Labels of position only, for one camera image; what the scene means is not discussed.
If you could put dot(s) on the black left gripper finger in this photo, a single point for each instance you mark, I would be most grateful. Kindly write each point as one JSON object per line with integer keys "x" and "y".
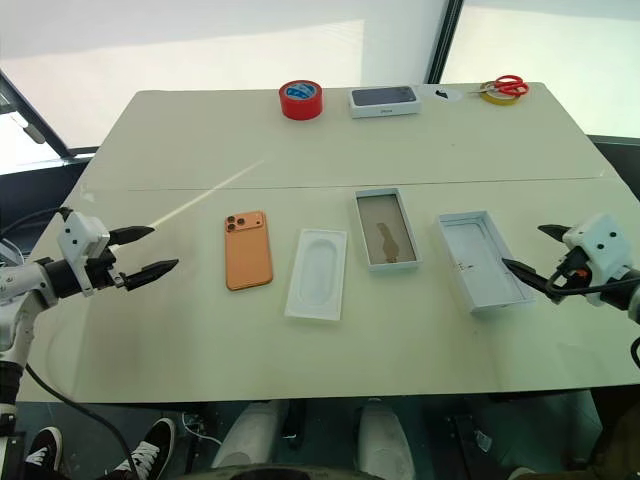
{"x": 132, "y": 234}
{"x": 150, "y": 274}

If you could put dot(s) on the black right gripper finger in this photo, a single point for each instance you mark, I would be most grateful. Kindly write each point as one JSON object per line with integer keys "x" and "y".
{"x": 552, "y": 233}
{"x": 525, "y": 274}

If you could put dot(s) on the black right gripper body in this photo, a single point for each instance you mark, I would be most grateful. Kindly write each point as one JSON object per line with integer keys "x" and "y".
{"x": 570, "y": 260}

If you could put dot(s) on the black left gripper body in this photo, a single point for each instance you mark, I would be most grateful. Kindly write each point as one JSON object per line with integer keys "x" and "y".
{"x": 102, "y": 272}

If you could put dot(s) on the white box lid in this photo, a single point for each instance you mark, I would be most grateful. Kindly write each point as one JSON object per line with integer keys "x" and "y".
{"x": 485, "y": 262}

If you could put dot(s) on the orange smartphone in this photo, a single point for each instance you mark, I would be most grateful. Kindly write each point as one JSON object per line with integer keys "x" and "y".
{"x": 248, "y": 250}

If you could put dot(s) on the orange phone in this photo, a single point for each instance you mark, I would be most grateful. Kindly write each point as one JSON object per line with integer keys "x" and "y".
{"x": 387, "y": 232}

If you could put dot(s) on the white moulded tray insert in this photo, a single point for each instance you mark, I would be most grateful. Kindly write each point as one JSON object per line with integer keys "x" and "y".
{"x": 316, "y": 275}

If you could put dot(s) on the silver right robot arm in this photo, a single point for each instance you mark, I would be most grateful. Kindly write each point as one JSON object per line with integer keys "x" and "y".
{"x": 632, "y": 300}

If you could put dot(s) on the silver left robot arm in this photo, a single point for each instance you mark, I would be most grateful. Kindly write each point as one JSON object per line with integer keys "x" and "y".
{"x": 20, "y": 280}

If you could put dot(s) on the closed white phone box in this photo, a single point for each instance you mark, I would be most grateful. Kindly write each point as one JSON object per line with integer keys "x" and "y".
{"x": 384, "y": 100}

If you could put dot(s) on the yellow tape roll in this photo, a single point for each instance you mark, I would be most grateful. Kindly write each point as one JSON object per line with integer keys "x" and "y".
{"x": 502, "y": 99}

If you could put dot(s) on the white round disc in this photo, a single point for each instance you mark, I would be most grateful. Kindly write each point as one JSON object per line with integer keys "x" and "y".
{"x": 452, "y": 92}

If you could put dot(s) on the black white sneaker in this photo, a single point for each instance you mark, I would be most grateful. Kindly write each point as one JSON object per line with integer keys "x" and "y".
{"x": 147, "y": 447}
{"x": 44, "y": 452}

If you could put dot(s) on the small black clip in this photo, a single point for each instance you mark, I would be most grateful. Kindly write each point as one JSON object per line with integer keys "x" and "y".
{"x": 441, "y": 93}

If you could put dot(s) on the white rounded shell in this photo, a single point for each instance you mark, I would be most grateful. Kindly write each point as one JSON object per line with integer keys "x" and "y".
{"x": 245, "y": 437}
{"x": 385, "y": 440}

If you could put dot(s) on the red tape roll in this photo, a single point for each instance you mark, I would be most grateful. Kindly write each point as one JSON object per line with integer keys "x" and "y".
{"x": 301, "y": 105}

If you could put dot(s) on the dark window pillar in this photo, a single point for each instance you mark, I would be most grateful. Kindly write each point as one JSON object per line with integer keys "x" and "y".
{"x": 442, "y": 40}

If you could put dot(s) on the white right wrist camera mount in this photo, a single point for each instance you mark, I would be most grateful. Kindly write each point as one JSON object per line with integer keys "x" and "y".
{"x": 600, "y": 240}

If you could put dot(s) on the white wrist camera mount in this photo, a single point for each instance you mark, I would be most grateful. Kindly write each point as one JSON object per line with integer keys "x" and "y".
{"x": 80, "y": 235}
{"x": 600, "y": 240}

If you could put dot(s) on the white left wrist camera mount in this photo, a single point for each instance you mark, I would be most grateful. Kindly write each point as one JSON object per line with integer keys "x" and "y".
{"x": 80, "y": 235}

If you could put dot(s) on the grey slanted window frame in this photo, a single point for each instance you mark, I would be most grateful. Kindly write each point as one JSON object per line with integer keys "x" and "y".
{"x": 35, "y": 125}

